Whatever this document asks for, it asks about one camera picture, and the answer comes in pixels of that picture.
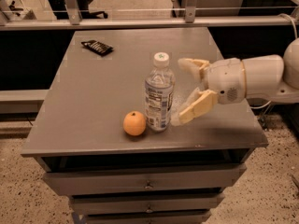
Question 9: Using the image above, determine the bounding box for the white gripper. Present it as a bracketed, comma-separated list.
[170, 58, 246, 126]

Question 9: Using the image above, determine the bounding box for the clear plastic water bottle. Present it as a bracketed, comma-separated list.
[145, 52, 175, 132]

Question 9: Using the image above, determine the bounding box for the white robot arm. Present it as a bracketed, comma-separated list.
[171, 38, 299, 126]

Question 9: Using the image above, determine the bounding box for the orange fruit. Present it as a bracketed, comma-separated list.
[122, 111, 146, 136]

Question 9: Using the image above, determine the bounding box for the grey drawer cabinet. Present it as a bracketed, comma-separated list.
[20, 26, 270, 224]

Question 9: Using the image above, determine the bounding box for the black snack wrapper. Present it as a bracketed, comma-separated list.
[81, 40, 113, 56]

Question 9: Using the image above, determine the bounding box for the bottom grey drawer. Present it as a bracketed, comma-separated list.
[86, 210, 211, 224]

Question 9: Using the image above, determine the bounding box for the grey drawer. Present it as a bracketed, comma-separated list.
[44, 163, 247, 196]
[86, 210, 211, 224]
[70, 192, 224, 215]

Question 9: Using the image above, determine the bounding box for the middle grey drawer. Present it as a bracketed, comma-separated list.
[70, 192, 224, 215]

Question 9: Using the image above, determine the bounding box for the top grey drawer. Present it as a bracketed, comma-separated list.
[44, 163, 247, 196]

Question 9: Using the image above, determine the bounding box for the metal railing frame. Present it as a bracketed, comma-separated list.
[1, 0, 299, 31]

